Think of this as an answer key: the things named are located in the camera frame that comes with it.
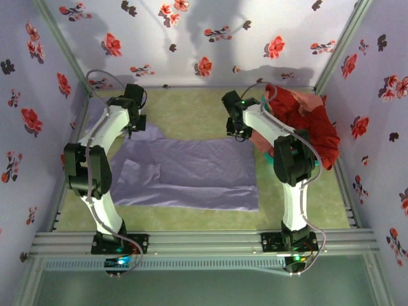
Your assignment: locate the grey slotted cable duct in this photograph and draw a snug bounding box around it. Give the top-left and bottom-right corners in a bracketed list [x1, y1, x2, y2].
[43, 257, 286, 272]

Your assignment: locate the aluminium frame post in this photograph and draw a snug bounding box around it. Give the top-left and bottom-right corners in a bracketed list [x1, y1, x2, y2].
[314, 0, 374, 96]
[31, 0, 95, 96]

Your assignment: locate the aluminium side rail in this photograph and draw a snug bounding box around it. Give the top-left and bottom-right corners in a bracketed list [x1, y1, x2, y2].
[314, 91, 361, 229]

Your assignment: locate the teal plastic laundry basket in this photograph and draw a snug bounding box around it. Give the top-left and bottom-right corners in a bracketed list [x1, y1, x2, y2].
[259, 91, 321, 166]

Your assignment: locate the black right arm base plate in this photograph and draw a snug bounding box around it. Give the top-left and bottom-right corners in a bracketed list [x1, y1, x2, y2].
[260, 231, 319, 254]

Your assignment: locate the purple t-shirt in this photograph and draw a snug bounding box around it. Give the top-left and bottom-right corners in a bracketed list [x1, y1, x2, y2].
[108, 122, 259, 212]
[84, 98, 109, 138]

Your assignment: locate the folded purple t-shirt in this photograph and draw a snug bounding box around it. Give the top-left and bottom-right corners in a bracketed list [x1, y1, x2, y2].
[84, 98, 109, 138]

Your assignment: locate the aluminium mounting rail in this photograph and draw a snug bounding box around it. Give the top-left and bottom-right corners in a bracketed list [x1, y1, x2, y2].
[30, 229, 380, 256]

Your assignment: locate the aluminium frame leg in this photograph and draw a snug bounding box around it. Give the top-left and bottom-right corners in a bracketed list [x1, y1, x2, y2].
[363, 253, 395, 306]
[12, 254, 44, 306]

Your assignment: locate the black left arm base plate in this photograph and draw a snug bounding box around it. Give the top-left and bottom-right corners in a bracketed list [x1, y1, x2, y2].
[91, 233, 150, 256]

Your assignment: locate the pink t-shirt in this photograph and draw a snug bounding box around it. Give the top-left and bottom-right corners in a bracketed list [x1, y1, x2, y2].
[250, 94, 328, 156]

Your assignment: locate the red t-shirt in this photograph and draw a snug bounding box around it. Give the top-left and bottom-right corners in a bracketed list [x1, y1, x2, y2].
[264, 83, 341, 171]

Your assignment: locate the aluminium back rail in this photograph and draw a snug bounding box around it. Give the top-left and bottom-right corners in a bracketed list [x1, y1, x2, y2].
[92, 84, 316, 91]

